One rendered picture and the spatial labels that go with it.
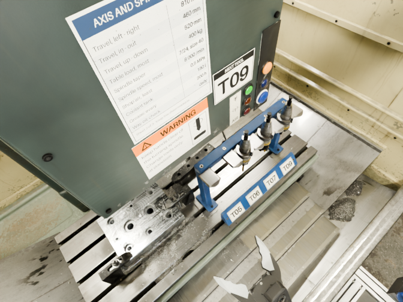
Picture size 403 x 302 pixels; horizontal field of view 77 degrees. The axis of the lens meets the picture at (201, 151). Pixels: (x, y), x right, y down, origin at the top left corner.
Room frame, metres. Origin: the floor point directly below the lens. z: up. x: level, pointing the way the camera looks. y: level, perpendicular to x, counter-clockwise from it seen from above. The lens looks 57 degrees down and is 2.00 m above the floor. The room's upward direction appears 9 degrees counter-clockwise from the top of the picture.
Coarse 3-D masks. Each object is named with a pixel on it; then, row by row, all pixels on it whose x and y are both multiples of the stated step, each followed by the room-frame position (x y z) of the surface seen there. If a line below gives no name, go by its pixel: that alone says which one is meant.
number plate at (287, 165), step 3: (288, 159) 0.56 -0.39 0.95; (291, 159) 0.56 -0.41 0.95; (285, 162) 0.55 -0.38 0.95; (288, 162) 0.55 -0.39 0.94; (291, 162) 0.55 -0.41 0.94; (282, 165) 0.54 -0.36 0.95; (285, 165) 0.54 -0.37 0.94; (288, 165) 0.54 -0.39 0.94; (291, 165) 0.54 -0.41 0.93; (282, 168) 0.53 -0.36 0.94; (285, 168) 0.53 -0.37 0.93; (288, 168) 0.53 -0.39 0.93; (282, 171) 0.52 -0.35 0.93; (285, 171) 0.52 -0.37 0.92
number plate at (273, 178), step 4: (268, 176) 0.49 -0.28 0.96; (272, 176) 0.49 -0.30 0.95; (276, 176) 0.50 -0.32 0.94; (264, 180) 0.48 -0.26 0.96; (268, 180) 0.48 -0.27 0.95; (272, 180) 0.48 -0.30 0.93; (276, 180) 0.48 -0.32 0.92; (264, 184) 0.46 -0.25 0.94; (268, 184) 0.47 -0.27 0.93; (272, 184) 0.47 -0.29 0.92; (268, 188) 0.45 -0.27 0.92
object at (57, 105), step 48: (0, 0) 0.22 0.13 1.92; (48, 0) 0.24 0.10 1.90; (96, 0) 0.26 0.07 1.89; (240, 0) 0.36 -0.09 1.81; (0, 48) 0.21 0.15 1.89; (48, 48) 0.23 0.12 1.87; (240, 48) 0.36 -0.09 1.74; (0, 96) 0.19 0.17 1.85; (48, 96) 0.21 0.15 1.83; (96, 96) 0.23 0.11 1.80; (48, 144) 0.19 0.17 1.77; (96, 144) 0.22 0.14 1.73; (96, 192) 0.19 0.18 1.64
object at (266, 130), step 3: (264, 120) 0.55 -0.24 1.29; (270, 120) 0.54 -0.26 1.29; (264, 123) 0.54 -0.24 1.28; (267, 123) 0.54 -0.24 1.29; (270, 123) 0.54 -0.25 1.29; (261, 126) 0.55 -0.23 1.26; (264, 126) 0.54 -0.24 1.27; (267, 126) 0.53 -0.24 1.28; (270, 126) 0.53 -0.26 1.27; (261, 129) 0.54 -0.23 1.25; (264, 129) 0.53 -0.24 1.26; (267, 129) 0.53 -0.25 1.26; (270, 129) 0.53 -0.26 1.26; (261, 132) 0.54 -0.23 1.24; (264, 132) 0.53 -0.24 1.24; (267, 132) 0.53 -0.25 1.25; (270, 132) 0.53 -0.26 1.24; (264, 135) 0.53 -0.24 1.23; (267, 135) 0.53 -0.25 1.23
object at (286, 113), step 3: (285, 102) 0.61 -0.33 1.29; (285, 105) 0.60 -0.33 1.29; (288, 105) 0.60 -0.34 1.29; (291, 105) 0.60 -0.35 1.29; (282, 108) 0.61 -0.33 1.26; (285, 108) 0.60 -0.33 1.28; (288, 108) 0.59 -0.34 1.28; (291, 108) 0.59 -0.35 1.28; (282, 111) 0.60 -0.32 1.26; (285, 111) 0.59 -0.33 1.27; (288, 111) 0.59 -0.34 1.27; (291, 111) 0.59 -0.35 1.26; (279, 114) 0.61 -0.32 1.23; (282, 114) 0.60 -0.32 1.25; (285, 114) 0.59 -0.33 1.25; (288, 114) 0.59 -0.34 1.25; (291, 114) 0.60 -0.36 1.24; (282, 117) 0.59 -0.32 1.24; (285, 117) 0.59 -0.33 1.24; (288, 117) 0.59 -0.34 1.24
